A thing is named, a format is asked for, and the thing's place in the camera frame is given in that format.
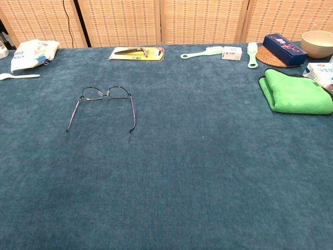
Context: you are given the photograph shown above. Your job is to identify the dark blue rectangular box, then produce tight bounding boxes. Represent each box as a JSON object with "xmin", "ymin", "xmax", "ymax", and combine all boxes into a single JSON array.
[{"xmin": 262, "ymin": 33, "xmax": 309, "ymax": 67}]

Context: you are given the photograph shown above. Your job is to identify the small white cardboard box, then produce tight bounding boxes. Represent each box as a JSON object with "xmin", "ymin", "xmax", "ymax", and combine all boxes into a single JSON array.
[{"xmin": 221, "ymin": 46, "xmax": 243, "ymax": 61}]

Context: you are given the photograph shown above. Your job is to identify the green brush with round hole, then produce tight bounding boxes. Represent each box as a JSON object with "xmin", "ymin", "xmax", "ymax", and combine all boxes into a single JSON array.
[{"xmin": 180, "ymin": 45, "xmax": 224, "ymax": 59}]

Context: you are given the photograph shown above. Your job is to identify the woven rattan coaster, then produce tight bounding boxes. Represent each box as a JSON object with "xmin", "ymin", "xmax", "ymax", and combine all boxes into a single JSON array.
[{"xmin": 255, "ymin": 45, "xmax": 297, "ymax": 68}]

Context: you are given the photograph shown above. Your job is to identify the white and blue carton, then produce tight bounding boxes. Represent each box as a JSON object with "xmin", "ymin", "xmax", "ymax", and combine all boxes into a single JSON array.
[{"xmin": 302, "ymin": 62, "xmax": 333, "ymax": 92}]

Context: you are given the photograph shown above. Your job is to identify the black cable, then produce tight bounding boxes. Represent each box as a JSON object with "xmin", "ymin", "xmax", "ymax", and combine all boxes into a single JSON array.
[{"xmin": 62, "ymin": 0, "xmax": 72, "ymax": 48}]

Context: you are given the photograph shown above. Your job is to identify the woven bamboo screen panel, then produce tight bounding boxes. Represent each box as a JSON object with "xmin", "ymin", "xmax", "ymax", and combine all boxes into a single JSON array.
[
  {"xmin": 243, "ymin": 0, "xmax": 333, "ymax": 44},
  {"xmin": 159, "ymin": 0, "xmax": 252, "ymax": 45},
  {"xmin": 74, "ymin": 0, "xmax": 162, "ymax": 47},
  {"xmin": 0, "ymin": 0, "xmax": 88, "ymax": 49}
]

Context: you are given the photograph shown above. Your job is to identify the beige bowl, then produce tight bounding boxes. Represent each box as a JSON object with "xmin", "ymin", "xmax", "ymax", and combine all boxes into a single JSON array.
[{"xmin": 301, "ymin": 30, "xmax": 333, "ymax": 59}]

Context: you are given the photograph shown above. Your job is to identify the thin metal-frame eyeglasses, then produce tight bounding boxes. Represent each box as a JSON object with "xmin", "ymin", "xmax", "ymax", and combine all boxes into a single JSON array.
[{"xmin": 66, "ymin": 85, "xmax": 137, "ymax": 134}]

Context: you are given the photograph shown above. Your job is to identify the green brush with oval hole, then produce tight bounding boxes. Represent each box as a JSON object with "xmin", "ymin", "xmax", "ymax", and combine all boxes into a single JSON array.
[{"xmin": 247, "ymin": 42, "xmax": 259, "ymax": 69}]

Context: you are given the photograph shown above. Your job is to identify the white plastic spoon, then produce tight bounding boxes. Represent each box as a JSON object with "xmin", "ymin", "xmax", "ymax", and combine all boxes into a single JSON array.
[{"xmin": 0, "ymin": 73, "xmax": 41, "ymax": 81}]

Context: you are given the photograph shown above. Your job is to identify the folded green microfiber cloth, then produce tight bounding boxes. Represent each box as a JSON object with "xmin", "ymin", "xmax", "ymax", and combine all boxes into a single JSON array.
[{"xmin": 258, "ymin": 68, "xmax": 333, "ymax": 115}]

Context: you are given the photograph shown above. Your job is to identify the white plastic food bag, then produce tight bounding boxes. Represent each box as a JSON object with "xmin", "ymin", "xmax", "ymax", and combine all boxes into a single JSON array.
[{"xmin": 10, "ymin": 39, "xmax": 61, "ymax": 73}]

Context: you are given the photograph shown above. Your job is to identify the white printed package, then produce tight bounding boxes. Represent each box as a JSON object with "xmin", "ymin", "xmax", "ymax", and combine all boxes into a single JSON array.
[{"xmin": 0, "ymin": 39, "xmax": 9, "ymax": 60}]

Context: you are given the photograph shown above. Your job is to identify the yellow blister pack with peeler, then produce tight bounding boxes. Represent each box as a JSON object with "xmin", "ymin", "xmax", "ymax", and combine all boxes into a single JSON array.
[{"xmin": 108, "ymin": 46, "xmax": 166, "ymax": 62}]

